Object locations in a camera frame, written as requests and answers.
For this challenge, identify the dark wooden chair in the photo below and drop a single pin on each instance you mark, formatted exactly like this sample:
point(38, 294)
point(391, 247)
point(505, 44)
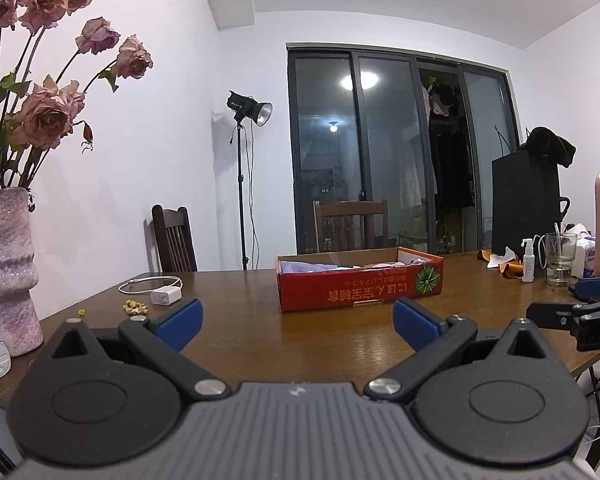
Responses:
point(172, 240)

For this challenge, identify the black studio light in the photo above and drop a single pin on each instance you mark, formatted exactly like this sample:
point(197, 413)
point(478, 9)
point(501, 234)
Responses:
point(247, 107)

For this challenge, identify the black metal table leg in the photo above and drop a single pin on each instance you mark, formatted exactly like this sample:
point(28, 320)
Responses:
point(597, 390)

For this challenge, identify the dark framed sliding glass door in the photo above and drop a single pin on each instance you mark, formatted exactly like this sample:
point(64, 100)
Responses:
point(390, 160)

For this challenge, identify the hanging clothes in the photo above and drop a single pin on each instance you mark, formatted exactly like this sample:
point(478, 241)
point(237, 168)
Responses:
point(440, 100)

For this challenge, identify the brown wooden chair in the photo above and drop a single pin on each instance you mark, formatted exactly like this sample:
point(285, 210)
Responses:
point(350, 225)

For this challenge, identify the white spray bottle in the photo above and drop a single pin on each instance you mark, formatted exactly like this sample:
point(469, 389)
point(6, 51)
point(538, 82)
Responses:
point(529, 265)

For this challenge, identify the white and blue tissue pack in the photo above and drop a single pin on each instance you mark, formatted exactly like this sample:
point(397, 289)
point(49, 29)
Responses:
point(589, 255)

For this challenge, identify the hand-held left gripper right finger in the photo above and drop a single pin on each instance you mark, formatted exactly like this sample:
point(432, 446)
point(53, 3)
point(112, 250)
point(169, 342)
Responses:
point(414, 322)

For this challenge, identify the red cardboard box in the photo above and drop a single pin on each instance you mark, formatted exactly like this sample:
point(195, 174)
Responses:
point(350, 290)

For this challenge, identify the purple towel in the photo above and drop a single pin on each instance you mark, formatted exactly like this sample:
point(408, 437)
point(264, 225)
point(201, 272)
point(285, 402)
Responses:
point(300, 266)

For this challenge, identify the yellow dried petal crumbs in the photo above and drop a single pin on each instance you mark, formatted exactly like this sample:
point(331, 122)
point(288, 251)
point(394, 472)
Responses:
point(135, 306)

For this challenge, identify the pink speckled ceramic vase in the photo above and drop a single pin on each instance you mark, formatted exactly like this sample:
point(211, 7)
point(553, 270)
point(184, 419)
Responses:
point(5, 270)

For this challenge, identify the black cloth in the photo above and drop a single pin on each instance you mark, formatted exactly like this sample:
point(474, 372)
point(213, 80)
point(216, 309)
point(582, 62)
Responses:
point(550, 145)

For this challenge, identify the light blue face mask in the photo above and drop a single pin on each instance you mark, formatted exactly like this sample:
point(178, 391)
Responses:
point(345, 268)

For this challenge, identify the bunch of dried pink roses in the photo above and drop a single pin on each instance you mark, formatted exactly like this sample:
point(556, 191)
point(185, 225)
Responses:
point(45, 110)

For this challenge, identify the black paper bag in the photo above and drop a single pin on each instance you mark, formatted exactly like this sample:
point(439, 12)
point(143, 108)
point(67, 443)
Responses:
point(525, 205)

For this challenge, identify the clear glass cup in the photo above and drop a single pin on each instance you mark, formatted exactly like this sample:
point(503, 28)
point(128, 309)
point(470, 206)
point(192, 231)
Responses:
point(561, 265)

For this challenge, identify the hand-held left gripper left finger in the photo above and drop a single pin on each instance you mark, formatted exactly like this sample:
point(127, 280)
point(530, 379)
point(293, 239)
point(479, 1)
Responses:
point(181, 321)

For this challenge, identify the white power adapter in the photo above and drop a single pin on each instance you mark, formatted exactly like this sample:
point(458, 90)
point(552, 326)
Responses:
point(165, 296)

